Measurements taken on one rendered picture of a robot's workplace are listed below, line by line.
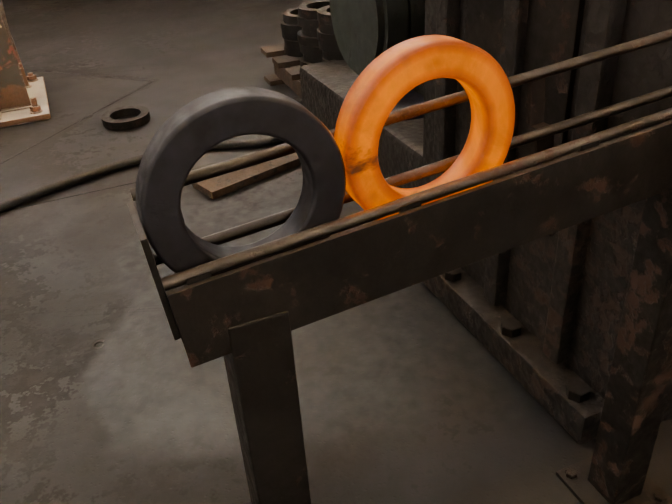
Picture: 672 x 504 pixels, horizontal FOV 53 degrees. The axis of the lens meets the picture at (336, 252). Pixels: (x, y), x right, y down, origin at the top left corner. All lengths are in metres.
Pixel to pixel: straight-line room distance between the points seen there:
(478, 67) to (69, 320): 1.28
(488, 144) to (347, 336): 0.88
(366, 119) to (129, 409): 0.95
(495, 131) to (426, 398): 0.76
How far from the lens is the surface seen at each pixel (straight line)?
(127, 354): 1.57
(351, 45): 2.10
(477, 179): 0.68
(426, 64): 0.63
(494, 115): 0.69
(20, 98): 3.17
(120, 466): 1.33
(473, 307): 1.47
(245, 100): 0.57
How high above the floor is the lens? 0.95
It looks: 32 degrees down
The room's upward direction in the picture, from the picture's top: 4 degrees counter-clockwise
